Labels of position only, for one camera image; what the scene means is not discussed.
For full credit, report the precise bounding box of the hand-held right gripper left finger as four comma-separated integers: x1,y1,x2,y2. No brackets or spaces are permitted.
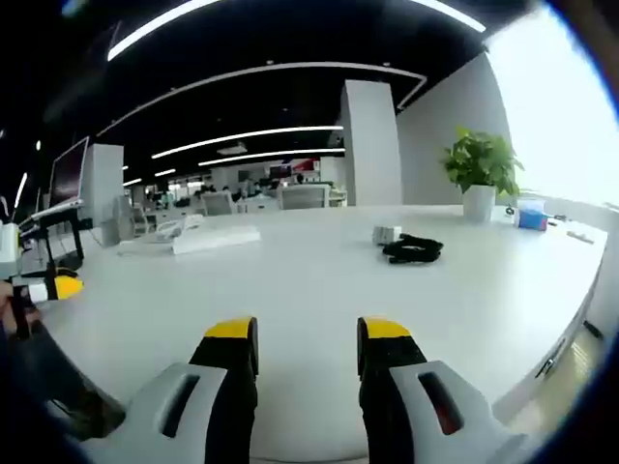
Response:
86,316,260,464

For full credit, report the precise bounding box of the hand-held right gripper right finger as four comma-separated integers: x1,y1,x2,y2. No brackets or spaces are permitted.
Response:
356,316,531,464

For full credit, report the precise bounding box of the black charger cable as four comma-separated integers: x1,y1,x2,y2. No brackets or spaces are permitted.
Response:
381,233,445,266

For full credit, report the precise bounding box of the white charger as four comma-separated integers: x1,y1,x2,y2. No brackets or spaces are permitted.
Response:
371,225,403,247

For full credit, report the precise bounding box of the white desk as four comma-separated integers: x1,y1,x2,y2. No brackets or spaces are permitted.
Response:
43,202,610,464

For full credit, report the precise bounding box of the person's left hand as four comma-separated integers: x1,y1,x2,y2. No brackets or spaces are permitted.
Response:
0,282,16,339

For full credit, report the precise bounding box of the black laptop stand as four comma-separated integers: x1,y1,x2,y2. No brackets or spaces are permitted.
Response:
18,211,87,272

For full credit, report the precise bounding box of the dark cloth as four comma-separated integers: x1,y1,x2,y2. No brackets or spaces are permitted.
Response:
9,318,128,442

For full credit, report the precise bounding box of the open silver laptop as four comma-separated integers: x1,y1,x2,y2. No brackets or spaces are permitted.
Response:
31,136,91,218

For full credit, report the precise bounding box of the narrow white pillar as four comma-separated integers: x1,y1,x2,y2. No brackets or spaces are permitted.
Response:
88,143,125,243

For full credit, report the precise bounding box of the blue tissue box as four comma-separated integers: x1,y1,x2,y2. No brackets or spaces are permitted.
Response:
513,197,550,232

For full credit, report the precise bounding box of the wide white pillar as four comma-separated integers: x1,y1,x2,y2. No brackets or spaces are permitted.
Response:
340,79,403,207

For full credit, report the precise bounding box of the potted green plant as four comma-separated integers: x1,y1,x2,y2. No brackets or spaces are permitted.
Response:
438,127,526,223

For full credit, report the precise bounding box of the white power strip cable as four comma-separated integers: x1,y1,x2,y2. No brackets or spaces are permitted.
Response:
153,215,205,244

